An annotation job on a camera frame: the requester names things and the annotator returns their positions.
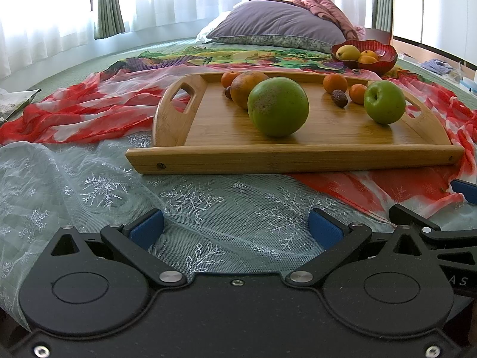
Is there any red glass bowl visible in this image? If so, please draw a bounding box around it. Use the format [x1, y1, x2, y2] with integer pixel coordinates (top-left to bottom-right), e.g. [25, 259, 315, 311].
[331, 39, 397, 76]

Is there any yellow pear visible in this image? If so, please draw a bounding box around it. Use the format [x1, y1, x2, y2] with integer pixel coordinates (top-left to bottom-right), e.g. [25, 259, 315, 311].
[336, 45, 361, 61]

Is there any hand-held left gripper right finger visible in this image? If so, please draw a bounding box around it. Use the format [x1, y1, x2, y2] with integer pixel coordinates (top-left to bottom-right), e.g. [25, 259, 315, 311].
[285, 208, 429, 288]

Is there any large brownish orange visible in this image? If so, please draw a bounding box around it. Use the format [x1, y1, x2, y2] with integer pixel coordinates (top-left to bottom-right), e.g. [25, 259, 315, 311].
[230, 71, 270, 110]

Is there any small green apple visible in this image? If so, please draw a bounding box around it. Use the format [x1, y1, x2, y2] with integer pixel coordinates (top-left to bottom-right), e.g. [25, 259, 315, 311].
[364, 80, 406, 125]

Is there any white pillow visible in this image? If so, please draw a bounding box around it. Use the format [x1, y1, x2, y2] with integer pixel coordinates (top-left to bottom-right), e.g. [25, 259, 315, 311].
[196, 11, 232, 43]

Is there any green curtain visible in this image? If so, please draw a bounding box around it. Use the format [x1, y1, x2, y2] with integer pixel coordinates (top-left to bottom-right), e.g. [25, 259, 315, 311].
[374, 0, 394, 32]
[93, 0, 126, 41]

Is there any purple pillow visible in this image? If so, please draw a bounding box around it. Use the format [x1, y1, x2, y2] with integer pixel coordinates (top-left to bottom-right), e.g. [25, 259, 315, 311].
[206, 0, 360, 51]

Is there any colourful printed scarf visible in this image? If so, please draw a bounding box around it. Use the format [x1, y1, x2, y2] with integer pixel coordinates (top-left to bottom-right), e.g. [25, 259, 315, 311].
[0, 45, 477, 220]

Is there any sheer snowflake fabric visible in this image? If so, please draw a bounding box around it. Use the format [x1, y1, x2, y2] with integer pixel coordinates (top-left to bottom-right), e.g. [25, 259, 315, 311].
[0, 134, 396, 331]

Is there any pink blanket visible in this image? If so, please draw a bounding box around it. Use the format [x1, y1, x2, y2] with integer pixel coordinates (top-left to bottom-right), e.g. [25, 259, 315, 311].
[249, 0, 366, 40]

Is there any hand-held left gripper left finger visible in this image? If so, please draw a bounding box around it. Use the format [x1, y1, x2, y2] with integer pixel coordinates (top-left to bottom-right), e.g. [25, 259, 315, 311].
[50, 209, 187, 289]

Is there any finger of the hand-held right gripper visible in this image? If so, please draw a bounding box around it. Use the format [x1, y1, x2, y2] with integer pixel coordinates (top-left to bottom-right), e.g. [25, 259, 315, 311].
[389, 204, 477, 250]
[450, 179, 477, 206]

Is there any wooden bed frame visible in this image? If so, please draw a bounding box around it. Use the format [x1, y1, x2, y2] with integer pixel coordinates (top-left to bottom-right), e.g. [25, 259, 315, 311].
[363, 28, 477, 70]

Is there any blue crumpled cloth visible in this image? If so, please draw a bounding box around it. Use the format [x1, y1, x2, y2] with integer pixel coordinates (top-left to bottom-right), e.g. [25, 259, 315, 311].
[421, 59, 453, 75]

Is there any large green fruit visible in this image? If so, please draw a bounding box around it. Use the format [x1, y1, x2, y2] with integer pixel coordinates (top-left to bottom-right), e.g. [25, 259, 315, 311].
[247, 77, 310, 137]

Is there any wooden tray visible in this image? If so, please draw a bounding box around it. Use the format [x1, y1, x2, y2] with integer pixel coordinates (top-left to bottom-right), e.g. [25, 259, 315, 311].
[126, 71, 465, 175]

